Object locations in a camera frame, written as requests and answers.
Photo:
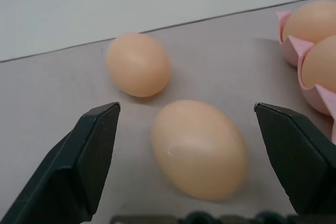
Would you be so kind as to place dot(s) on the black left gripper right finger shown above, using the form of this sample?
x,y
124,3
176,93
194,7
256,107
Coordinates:
x,y
299,161

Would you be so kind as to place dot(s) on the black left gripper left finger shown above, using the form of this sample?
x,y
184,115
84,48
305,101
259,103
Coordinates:
x,y
78,161

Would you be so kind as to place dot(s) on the pink egg carton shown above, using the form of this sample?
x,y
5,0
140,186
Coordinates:
x,y
325,98

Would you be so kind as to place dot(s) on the brown egg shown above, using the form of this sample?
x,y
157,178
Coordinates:
x,y
138,64
321,64
312,20
200,150

